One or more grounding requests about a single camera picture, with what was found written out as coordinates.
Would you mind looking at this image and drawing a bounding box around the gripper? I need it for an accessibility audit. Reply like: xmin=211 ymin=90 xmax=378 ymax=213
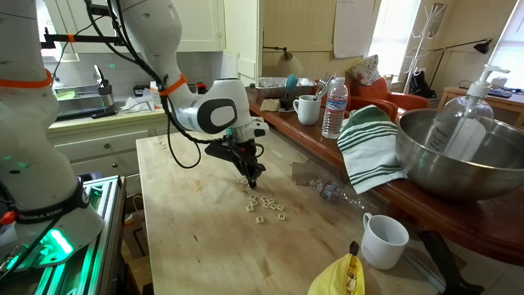
xmin=234 ymin=139 xmax=267 ymax=189

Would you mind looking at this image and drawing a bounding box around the brown paper scrap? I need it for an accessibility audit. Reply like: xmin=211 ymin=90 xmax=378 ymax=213
xmin=291 ymin=160 xmax=329 ymax=187

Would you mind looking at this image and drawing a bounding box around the white mug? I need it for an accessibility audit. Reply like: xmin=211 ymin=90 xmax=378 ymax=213
xmin=361 ymin=212 xmax=410 ymax=270
xmin=293 ymin=95 xmax=322 ymax=125

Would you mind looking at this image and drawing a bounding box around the crushed clear plastic bottle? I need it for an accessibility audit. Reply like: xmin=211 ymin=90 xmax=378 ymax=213
xmin=309 ymin=179 xmax=369 ymax=210

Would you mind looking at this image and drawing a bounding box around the foil tray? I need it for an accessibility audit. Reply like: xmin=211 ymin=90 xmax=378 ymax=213
xmin=255 ymin=77 xmax=318 ymax=99

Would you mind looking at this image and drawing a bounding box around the teal dish brush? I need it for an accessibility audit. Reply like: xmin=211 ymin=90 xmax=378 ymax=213
xmin=285 ymin=73 xmax=299 ymax=99

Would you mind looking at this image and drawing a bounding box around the clear water bottle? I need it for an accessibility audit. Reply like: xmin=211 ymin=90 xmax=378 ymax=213
xmin=321 ymin=77 xmax=349 ymax=139

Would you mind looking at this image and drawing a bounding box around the bunch of forks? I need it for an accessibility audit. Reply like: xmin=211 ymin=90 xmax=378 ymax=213
xmin=313 ymin=73 xmax=337 ymax=101

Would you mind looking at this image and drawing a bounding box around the green striped white towel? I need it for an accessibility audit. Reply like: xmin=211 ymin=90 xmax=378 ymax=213
xmin=337 ymin=105 xmax=410 ymax=195

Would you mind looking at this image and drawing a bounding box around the crumpled white paper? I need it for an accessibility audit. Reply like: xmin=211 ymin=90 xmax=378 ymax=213
xmin=118 ymin=96 xmax=155 ymax=114

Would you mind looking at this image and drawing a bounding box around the yellow banana-shaped pouch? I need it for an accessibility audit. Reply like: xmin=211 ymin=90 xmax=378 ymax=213
xmin=307 ymin=241 xmax=366 ymax=295

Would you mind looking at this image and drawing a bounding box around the orange armchair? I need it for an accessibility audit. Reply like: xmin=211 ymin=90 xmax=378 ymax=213
xmin=343 ymin=75 xmax=430 ymax=122

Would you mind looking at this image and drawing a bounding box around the patterned cushion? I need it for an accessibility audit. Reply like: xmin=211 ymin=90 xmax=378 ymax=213
xmin=348 ymin=54 xmax=382 ymax=86

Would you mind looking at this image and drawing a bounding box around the white kitchen cabinet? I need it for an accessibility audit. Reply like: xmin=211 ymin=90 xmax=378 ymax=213
xmin=47 ymin=110 xmax=181 ymax=197

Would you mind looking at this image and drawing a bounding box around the steel utensil holder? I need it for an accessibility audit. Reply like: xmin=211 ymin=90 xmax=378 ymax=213
xmin=93 ymin=64 xmax=116 ymax=109

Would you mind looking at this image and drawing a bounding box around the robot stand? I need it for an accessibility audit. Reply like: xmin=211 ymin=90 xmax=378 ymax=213
xmin=0 ymin=175 xmax=128 ymax=295

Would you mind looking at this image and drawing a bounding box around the white paper sheet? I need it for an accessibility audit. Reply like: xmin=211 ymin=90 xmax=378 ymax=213
xmin=333 ymin=0 xmax=377 ymax=59

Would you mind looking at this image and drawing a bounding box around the black bag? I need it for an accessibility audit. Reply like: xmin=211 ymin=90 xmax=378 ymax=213
xmin=409 ymin=70 xmax=437 ymax=99

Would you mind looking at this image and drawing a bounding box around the dish rack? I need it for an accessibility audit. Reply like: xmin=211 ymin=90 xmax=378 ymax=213
xmin=54 ymin=84 xmax=118 ymax=122

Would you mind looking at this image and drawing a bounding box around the window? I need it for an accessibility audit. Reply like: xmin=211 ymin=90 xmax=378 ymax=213
xmin=486 ymin=0 xmax=524 ymax=91
xmin=368 ymin=0 xmax=422 ymax=78

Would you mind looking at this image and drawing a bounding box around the brown wooden table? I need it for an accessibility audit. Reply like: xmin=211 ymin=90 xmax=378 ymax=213
xmin=245 ymin=87 xmax=524 ymax=268

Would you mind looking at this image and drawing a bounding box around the large steel bowl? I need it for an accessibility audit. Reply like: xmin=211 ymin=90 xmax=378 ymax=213
xmin=395 ymin=108 xmax=524 ymax=201

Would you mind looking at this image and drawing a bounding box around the clear pump bottle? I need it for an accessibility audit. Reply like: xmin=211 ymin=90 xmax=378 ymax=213
xmin=425 ymin=64 xmax=511 ymax=161

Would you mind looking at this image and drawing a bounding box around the white coat rack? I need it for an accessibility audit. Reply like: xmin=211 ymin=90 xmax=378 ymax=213
xmin=403 ymin=3 xmax=447 ymax=95

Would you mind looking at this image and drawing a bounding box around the wooden desk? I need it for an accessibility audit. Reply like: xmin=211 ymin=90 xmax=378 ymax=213
xmin=437 ymin=86 xmax=524 ymax=128

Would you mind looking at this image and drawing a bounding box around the black desk lamp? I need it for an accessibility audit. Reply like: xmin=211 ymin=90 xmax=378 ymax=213
xmin=430 ymin=38 xmax=494 ymax=89

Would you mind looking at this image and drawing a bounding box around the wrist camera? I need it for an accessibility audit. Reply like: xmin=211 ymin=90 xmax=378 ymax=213
xmin=204 ymin=141 xmax=238 ymax=163

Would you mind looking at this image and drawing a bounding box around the wall lamp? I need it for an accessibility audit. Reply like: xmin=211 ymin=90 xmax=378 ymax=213
xmin=263 ymin=45 xmax=305 ymax=77

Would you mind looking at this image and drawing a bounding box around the white wall cupboard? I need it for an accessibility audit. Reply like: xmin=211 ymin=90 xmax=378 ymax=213
xmin=43 ymin=0 xmax=226 ymax=54

